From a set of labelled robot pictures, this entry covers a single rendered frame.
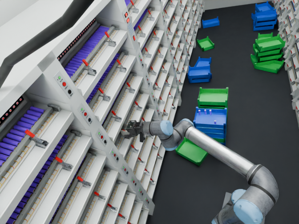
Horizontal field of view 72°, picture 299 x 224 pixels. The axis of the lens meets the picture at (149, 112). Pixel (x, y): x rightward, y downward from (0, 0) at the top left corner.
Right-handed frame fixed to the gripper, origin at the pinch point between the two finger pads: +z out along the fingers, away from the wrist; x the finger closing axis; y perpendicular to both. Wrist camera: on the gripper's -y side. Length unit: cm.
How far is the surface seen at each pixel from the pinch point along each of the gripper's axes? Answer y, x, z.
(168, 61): -24, -114, 2
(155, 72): -5, -71, -3
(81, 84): 50, 9, -10
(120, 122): 11.4, 1.4, -6.2
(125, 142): -6.3, 4.5, -1.0
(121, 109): 12.9, -8.7, -3.3
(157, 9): 32, -114, -9
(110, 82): 32.5, -14.0, -4.6
